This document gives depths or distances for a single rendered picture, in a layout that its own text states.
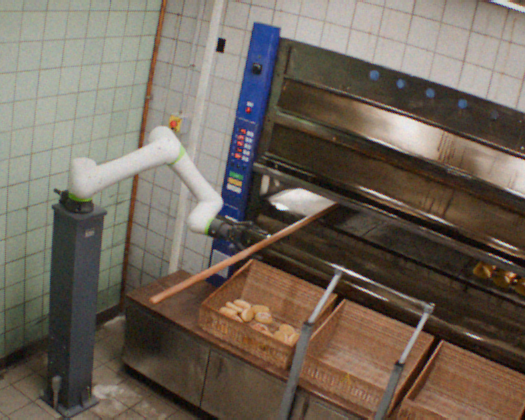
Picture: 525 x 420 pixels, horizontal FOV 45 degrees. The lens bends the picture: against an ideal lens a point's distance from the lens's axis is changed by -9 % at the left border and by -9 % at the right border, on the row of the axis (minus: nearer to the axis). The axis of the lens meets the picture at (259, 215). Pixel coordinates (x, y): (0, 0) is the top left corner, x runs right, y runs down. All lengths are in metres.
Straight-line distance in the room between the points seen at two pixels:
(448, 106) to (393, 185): 0.51
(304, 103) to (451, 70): 0.83
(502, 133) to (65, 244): 2.17
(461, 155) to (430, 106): 0.28
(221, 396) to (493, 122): 2.01
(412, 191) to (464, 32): 0.85
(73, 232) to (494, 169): 2.03
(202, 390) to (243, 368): 0.36
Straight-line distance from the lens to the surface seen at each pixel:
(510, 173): 3.27
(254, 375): 3.52
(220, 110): 3.88
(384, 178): 3.47
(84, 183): 3.05
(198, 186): 3.32
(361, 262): 3.65
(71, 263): 3.34
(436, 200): 3.39
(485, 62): 3.24
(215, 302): 3.72
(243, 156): 3.80
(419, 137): 3.37
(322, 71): 3.56
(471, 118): 3.29
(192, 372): 3.77
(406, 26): 3.35
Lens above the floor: 2.50
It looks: 21 degrees down
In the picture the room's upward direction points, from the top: 11 degrees clockwise
